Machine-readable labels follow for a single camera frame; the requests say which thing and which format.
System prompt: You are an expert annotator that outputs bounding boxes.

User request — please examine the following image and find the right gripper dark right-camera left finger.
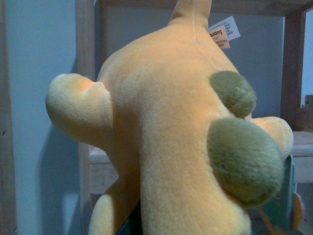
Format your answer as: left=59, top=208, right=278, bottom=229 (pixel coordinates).
left=117, top=201, right=143, bottom=235

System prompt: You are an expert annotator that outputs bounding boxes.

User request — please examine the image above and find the right gripper dark right-camera right finger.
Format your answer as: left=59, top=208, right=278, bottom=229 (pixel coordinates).
left=249, top=154, right=298, bottom=235

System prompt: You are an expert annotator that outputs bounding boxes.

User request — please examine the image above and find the yellow plush dinosaur toy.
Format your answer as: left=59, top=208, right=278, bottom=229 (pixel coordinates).
left=45, top=0, right=293, bottom=235

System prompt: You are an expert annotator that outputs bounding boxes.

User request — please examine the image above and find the wooden shelf unit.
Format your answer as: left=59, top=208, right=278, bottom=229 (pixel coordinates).
left=75, top=0, right=313, bottom=235

